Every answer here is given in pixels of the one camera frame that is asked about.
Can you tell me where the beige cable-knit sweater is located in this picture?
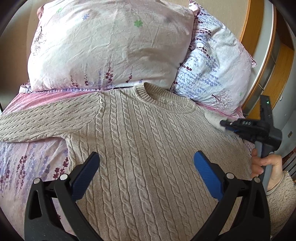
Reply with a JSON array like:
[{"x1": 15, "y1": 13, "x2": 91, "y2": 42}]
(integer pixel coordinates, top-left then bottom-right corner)
[{"x1": 0, "y1": 82, "x2": 255, "y2": 241}]

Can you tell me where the pale pink floral pillow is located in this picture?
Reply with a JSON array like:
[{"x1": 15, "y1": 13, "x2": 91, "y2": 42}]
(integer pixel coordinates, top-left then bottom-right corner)
[{"x1": 28, "y1": 1, "x2": 195, "y2": 91}]

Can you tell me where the white blue floral pillow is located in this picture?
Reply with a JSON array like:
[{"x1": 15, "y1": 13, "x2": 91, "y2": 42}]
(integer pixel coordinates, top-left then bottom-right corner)
[{"x1": 171, "y1": 1, "x2": 257, "y2": 118}]

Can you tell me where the pink floral bed sheet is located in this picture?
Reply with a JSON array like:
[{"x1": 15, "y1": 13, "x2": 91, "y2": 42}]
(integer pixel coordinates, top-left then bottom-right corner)
[{"x1": 0, "y1": 83, "x2": 255, "y2": 239}]

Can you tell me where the person's right hand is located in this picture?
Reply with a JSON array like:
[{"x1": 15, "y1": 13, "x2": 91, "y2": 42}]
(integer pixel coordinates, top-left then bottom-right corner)
[{"x1": 251, "y1": 148, "x2": 283, "y2": 191}]

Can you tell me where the wooden bed headboard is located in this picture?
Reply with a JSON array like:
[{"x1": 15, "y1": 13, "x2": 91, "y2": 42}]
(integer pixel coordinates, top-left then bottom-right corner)
[{"x1": 240, "y1": 1, "x2": 295, "y2": 119}]

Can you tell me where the fluffy beige right sleeve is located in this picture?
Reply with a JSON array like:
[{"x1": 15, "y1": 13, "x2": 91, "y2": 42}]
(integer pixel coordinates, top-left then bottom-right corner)
[{"x1": 266, "y1": 171, "x2": 295, "y2": 236}]

